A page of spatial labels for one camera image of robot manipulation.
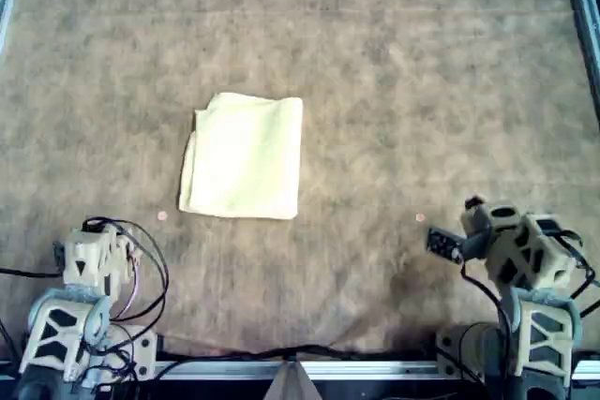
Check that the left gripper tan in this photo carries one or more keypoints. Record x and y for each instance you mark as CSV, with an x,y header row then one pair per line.
x,y
86,262

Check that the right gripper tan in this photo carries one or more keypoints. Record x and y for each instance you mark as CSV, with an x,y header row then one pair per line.
x,y
529,250

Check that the pale yellow terry cloth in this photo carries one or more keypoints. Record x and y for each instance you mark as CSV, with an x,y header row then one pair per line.
x,y
244,161

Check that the grey camera post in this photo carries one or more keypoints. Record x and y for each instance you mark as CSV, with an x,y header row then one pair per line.
x,y
293,386

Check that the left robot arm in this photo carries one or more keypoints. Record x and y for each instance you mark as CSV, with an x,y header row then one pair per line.
x,y
56,330

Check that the grey camera bracket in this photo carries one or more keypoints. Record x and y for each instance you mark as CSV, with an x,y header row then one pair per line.
x,y
475,250

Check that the aluminium frame rail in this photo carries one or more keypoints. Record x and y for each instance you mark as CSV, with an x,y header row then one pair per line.
x,y
8,6
583,20
375,368

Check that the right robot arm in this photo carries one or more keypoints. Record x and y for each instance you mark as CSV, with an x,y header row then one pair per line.
x,y
544,339

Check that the pink round sticker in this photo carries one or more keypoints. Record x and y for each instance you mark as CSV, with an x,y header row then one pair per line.
x,y
162,216
419,217

